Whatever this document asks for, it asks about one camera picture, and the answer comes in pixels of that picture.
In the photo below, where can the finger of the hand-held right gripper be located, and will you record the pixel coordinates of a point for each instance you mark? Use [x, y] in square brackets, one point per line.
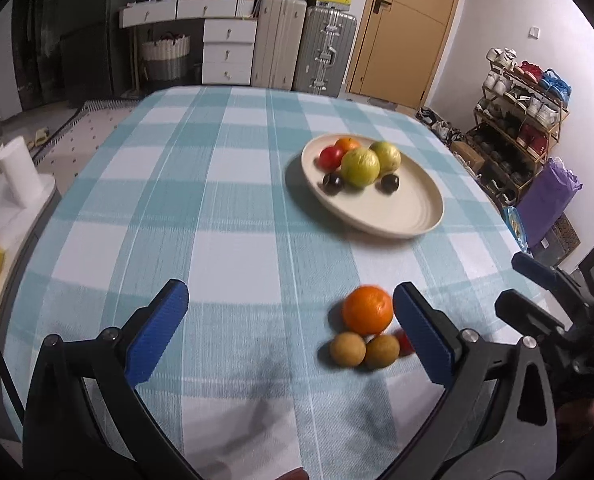
[532, 266]
[522, 310]

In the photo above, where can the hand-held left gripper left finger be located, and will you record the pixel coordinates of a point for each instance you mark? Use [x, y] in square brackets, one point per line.
[159, 330]

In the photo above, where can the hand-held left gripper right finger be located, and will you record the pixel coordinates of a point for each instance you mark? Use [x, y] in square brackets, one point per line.
[422, 332]

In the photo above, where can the red tomato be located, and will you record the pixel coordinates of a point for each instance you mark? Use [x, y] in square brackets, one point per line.
[404, 342]
[331, 157]

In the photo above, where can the brown longan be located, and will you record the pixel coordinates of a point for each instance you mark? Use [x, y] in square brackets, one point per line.
[382, 351]
[347, 350]

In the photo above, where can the orange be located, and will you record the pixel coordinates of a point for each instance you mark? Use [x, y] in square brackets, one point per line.
[368, 309]
[348, 144]

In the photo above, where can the cream round plate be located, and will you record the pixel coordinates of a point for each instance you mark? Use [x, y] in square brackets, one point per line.
[387, 210]

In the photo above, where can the dark plum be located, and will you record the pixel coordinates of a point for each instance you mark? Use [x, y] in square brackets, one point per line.
[333, 183]
[389, 183]

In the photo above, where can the yellow-green guava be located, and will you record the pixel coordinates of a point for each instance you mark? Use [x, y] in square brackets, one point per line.
[359, 167]
[388, 155]

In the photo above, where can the purple bag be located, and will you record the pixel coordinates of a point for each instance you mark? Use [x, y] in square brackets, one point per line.
[549, 200]

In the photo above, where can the brown cardboard box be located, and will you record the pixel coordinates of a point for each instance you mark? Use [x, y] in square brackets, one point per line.
[469, 156]

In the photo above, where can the metal shoe rack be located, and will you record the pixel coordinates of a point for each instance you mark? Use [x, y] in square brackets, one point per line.
[514, 132]

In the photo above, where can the shoe rack with shoes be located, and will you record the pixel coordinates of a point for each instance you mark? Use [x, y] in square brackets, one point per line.
[527, 105]

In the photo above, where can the pile of sneakers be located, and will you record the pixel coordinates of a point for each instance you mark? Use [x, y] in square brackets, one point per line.
[439, 122]

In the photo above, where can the white paper towel roll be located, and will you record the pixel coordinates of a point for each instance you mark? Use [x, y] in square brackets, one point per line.
[19, 172]

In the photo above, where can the yellow wooden door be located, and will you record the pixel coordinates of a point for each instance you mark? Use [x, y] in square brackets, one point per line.
[407, 25]

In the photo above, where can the woven laundry basket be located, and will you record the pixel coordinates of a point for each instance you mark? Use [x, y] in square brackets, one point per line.
[164, 57]

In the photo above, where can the white drawer cabinet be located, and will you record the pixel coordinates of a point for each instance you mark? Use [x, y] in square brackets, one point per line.
[228, 52]

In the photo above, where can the black refrigerator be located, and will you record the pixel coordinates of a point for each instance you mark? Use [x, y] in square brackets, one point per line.
[89, 45]

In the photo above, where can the silver suitcase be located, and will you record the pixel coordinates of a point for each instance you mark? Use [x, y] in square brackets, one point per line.
[324, 50]

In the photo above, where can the beige suitcase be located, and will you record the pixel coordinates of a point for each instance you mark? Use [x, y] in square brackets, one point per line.
[277, 40]

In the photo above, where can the white desk with drawers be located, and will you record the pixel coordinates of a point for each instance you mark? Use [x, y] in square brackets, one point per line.
[177, 8]

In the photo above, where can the yellow and black shoe box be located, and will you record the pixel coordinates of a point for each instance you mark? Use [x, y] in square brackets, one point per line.
[329, 0]

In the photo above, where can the white light switch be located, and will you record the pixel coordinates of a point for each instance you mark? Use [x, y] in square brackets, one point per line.
[534, 31]

